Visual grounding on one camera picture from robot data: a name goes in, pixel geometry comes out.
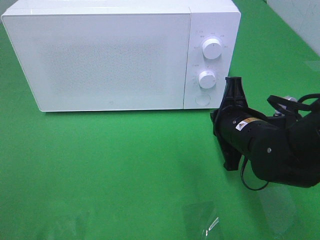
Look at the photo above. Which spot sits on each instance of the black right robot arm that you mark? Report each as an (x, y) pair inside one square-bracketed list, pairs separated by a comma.
[(283, 148)]

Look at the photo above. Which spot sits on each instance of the round white door-release button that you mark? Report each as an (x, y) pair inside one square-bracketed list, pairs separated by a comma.
[(203, 99)]

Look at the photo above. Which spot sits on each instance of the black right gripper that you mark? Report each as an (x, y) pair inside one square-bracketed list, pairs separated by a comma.
[(238, 131)]

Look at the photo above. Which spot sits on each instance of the white microwave door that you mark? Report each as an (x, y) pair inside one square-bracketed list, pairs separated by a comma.
[(102, 62)]

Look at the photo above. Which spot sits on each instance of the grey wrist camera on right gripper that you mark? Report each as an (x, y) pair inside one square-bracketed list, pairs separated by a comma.
[(282, 103)]

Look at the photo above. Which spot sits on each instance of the white round knob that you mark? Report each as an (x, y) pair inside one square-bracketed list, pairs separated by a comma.
[(207, 79), (212, 48)]

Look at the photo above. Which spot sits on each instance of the white microwave oven body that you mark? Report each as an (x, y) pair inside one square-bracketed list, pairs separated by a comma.
[(208, 19)]

